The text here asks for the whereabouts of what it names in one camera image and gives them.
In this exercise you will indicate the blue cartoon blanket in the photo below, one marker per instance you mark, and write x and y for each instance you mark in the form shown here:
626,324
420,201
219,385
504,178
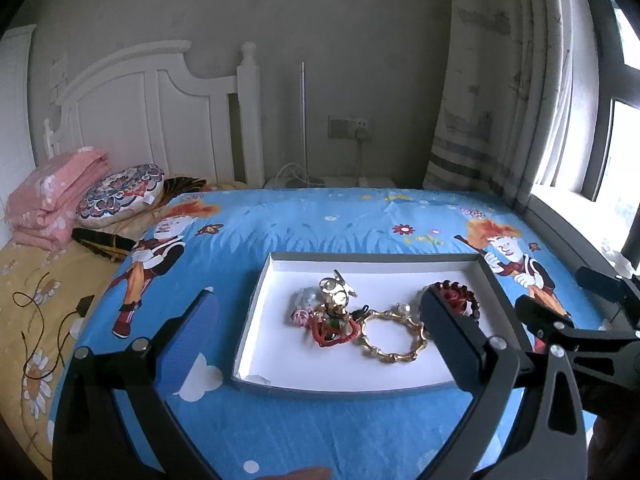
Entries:
249,436

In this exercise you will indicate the grey striped curtain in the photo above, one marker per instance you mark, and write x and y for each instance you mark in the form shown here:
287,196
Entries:
506,83

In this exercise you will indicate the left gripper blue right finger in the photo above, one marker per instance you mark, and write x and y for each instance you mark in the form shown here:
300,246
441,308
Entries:
457,337

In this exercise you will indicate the white wardrobe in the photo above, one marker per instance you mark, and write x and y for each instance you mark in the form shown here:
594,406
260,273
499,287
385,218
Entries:
16,155

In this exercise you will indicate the white bed headboard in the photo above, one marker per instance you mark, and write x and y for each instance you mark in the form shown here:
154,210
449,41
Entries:
142,105

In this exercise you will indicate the green jade pendant charm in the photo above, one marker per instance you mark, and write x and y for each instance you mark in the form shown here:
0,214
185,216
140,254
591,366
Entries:
341,329

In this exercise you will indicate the yellow floral bedsheet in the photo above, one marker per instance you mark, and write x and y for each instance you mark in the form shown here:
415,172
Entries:
53,303

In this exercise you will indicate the thin metal pole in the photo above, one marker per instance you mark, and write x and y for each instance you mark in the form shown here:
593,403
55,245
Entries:
303,115

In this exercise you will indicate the patterned round cushion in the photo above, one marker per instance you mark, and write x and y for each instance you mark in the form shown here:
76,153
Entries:
120,196

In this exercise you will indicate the folded pink quilt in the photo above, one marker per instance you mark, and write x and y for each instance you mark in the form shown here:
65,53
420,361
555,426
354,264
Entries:
42,210

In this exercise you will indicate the person's left hand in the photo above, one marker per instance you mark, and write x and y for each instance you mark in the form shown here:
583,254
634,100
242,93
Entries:
309,473

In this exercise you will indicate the black yellow folded fan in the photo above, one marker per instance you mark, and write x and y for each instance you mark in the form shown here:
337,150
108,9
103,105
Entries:
111,246

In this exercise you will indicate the window frame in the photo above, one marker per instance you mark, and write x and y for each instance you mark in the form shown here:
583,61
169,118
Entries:
593,182

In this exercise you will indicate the gold ring ornament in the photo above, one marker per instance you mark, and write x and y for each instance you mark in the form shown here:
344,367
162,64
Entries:
336,293

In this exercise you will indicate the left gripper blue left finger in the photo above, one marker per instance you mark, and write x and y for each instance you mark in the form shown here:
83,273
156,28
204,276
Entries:
180,340

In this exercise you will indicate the wall power socket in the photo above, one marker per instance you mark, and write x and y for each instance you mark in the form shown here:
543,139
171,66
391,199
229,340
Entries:
349,128

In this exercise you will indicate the grey white jewelry tray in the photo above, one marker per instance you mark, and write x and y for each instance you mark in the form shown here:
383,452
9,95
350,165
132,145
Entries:
278,358

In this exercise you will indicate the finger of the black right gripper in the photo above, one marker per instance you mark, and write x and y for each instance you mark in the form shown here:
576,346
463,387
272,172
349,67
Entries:
622,292
605,363

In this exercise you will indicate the gold red rose compact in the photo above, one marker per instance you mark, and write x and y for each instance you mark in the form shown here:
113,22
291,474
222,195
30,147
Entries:
458,296

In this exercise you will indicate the pink knotted charm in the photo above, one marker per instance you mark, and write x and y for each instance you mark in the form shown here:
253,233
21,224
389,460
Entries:
304,302

